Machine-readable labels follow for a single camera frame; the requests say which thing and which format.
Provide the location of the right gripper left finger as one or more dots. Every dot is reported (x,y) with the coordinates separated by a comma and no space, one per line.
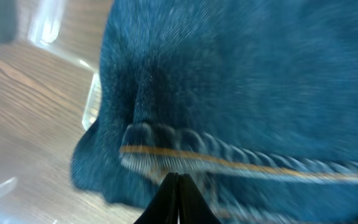
(163,209)

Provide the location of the clear plastic storage bin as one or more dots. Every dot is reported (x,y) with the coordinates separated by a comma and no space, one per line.
(46,70)

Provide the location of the blue denim jeans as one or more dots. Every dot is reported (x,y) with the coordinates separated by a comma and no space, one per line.
(256,100)

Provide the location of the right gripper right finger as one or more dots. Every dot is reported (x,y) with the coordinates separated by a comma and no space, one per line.
(193,209)

